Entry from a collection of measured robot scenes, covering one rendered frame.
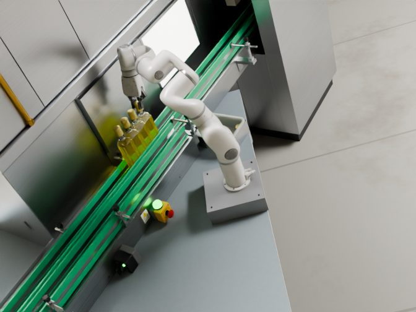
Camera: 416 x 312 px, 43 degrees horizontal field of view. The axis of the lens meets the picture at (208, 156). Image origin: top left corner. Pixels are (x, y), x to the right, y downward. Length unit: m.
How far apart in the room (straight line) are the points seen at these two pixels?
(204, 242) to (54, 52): 1.03
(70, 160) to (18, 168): 0.27
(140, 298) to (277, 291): 0.57
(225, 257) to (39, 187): 0.85
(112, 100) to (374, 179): 1.70
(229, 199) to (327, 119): 1.67
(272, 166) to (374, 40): 1.49
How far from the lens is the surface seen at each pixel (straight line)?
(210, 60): 3.05
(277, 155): 3.68
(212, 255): 2.30
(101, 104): 2.53
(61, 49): 2.38
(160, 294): 2.28
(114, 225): 2.36
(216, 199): 2.37
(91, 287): 2.34
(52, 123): 2.39
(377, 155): 3.56
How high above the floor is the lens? 2.55
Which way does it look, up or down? 41 degrees down
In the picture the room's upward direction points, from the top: 22 degrees counter-clockwise
